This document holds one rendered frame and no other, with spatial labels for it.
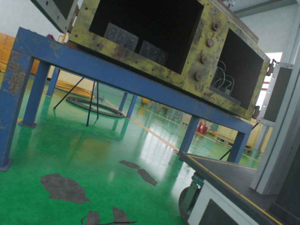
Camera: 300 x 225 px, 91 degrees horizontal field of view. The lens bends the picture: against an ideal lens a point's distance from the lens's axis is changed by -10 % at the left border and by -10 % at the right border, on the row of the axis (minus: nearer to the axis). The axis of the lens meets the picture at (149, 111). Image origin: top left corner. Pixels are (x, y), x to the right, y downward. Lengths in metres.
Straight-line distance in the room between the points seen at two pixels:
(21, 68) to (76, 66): 0.23
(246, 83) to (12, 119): 1.66
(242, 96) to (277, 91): 0.29
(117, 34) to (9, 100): 0.66
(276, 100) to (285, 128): 0.90
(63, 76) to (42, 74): 5.16
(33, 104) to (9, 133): 0.68
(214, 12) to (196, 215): 1.13
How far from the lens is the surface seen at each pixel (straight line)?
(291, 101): 0.82
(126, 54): 0.85
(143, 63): 0.88
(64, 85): 5.25
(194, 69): 1.06
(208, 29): 1.17
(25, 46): 0.86
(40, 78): 1.54
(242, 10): 14.49
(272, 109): 1.65
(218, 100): 1.24
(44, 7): 0.58
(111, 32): 1.06
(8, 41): 9.84
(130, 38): 1.09
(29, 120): 1.60
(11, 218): 0.75
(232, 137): 6.33
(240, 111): 1.48
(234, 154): 1.71
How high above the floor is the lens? 0.52
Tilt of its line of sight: 3 degrees down
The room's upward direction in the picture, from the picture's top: 19 degrees clockwise
